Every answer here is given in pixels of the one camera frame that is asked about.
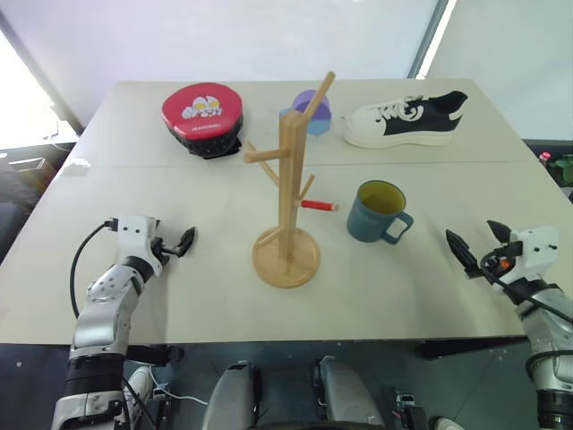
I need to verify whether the grey right robot thigh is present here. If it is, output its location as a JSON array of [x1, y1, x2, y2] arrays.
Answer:
[[311, 355, 387, 430]]

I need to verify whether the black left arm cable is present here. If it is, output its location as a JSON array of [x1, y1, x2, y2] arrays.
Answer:
[[69, 219, 119, 320]]

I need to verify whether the blue mug yellow inside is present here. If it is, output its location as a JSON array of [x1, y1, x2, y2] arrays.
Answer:
[[346, 179, 415, 246]]

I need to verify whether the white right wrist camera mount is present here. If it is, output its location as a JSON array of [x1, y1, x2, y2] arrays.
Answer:
[[497, 225, 561, 288]]

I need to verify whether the green potted plant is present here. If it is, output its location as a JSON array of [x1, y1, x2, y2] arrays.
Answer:
[[546, 153, 573, 188]]

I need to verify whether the wooden mug tree stand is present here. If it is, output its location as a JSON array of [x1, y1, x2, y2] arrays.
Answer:
[[243, 70, 338, 290]]

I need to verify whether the small black floor device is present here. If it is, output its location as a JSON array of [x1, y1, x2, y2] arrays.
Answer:
[[393, 391, 432, 430]]

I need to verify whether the purple blue geometric cup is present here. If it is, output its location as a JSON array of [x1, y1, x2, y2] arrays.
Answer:
[[279, 89, 333, 138]]

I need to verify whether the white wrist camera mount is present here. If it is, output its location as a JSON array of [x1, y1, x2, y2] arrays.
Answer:
[[110, 215, 164, 276], [497, 225, 561, 288]]

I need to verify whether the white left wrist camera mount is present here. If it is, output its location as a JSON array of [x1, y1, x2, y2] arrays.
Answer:
[[110, 215, 164, 276]]

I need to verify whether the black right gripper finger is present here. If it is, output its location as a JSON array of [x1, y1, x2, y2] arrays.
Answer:
[[486, 219, 512, 247], [445, 228, 482, 280]]

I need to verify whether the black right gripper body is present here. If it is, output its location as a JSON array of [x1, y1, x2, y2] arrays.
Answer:
[[475, 240, 525, 284]]

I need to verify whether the white floor cable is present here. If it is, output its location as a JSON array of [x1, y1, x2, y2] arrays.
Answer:
[[150, 371, 210, 407]]

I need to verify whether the black table support bracket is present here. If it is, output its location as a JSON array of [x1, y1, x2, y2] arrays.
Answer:
[[124, 344, 185, 367]]

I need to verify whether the red marker pen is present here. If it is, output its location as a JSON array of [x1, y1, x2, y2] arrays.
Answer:
[[301, 199, 340, 213]]

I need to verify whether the white black sneaker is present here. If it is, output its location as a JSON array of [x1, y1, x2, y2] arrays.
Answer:
[[341, 90, 469, 150]]

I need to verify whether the red black cartoon boxing pad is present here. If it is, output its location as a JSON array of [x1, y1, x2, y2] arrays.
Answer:
[[160, 82, 245, 161]]

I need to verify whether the white shoe under table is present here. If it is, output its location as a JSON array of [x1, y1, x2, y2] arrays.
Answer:
[[124, 365, 154, 407]]

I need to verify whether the grey left robot thigh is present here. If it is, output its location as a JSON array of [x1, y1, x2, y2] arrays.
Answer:
[[201, 360, 262, 430]]

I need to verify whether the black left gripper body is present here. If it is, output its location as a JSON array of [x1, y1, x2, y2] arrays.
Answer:
[[150, 236, 181, 260]]

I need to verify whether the grey robot thigh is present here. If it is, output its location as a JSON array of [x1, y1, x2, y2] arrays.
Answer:
[[201, 360, 262, 430], [311, 355, 387, 430]]

